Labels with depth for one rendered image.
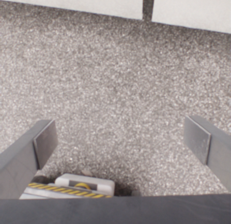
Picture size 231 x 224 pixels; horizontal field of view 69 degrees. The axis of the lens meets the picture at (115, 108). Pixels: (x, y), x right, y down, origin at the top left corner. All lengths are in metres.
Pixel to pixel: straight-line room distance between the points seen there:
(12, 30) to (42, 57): 0.28
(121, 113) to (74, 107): 0.26
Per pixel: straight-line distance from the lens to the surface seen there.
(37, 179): 0.92
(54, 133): 0.16
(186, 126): 0.17
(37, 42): 1.17
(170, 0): 0.60
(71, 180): 0.83
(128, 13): 0.68
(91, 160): 0.93
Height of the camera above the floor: 0.88
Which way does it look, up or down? 80 degrees down
